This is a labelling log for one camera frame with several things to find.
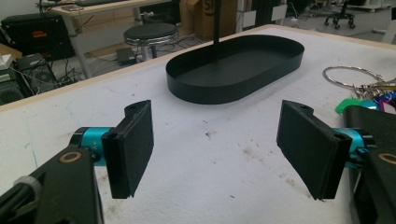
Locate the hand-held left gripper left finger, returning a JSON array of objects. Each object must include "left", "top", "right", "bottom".
[{"left": 70, "top": 99, "right": 155, "bottom": 200}]

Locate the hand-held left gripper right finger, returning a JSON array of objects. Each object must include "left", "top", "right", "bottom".
[{"left": 276, "top": 99, "right": 376, "bottom": 201}]

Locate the black wallet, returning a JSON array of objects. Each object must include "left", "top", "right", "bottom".
[{"left": 342, "top": 105, "right": 396, "bottom": 154}]

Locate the bunch of keys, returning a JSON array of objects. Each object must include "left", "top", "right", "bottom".
[{"left": 322, "top": 64, "right": 396, "bottom": 115}]

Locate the black oval tray with stand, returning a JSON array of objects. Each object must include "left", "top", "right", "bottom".
[{"left": 165, "top": 0, "right": 305, "bottom": 105}]

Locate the white foam sheet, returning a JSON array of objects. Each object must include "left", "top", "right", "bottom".
[{"left": 0, "top": 26, "right": 396, "bottom": 224}]

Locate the small black box on floor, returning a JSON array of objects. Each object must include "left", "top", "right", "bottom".
[{"left": 115, "top": 47, "right": 138, "bottom": 66}]

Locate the round black stool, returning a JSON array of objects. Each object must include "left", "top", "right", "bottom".
[{"left": 123, "top": 21, "right": 179, "bottom": 62}]

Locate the black computer tower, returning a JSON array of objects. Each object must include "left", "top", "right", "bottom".
[{"left": 15, "top": 52, "right": 60, "bottom": 95}]

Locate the black office chair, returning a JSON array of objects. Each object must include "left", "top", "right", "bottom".
[{"left": 323, "top": 0, "right": 357, "bottom": 31}]

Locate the wooden desk with white legs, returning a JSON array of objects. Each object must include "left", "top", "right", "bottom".
[{"left": 36, "top": 0, "right": 173, "bottom": 79}]

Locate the cardboard box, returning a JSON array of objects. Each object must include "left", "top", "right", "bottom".
[{"left": 178, "top": 0, "right": 239, "bottom": 42}]

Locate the black equipment case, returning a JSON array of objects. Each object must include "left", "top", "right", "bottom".
[{"left": 0, "top": 12, "right": 77, "bottom": 61}]

